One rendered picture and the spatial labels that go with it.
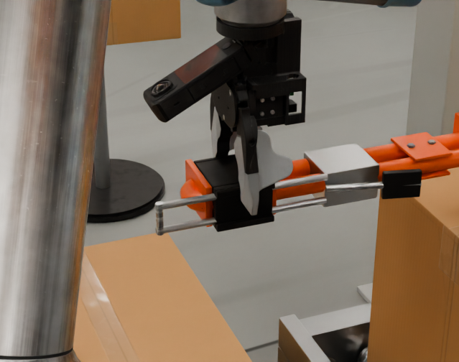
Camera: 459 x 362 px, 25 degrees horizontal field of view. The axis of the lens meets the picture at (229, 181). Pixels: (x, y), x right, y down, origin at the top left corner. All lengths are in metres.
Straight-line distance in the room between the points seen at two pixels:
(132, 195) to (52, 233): 2.80
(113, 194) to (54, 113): 2.82
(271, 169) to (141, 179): 2.34
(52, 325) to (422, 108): 2.08
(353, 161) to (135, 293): 0.84
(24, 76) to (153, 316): 1.37
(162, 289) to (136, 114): 2.08
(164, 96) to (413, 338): 0.63
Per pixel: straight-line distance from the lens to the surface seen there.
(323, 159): 1.22
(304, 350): 1.71
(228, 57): 1.08
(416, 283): 1.49
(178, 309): 1.91
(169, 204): 1.12
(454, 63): 2.47
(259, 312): 2.85
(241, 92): 1.09
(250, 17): 1.06
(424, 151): 1.25
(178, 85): 1.08
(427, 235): 1.44
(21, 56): 0.55
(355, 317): 1.82
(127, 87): 4.24
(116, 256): 2.07
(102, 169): 3.37
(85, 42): 0.57
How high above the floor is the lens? 1.64
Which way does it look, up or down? 28 degrees down
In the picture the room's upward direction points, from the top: straight up
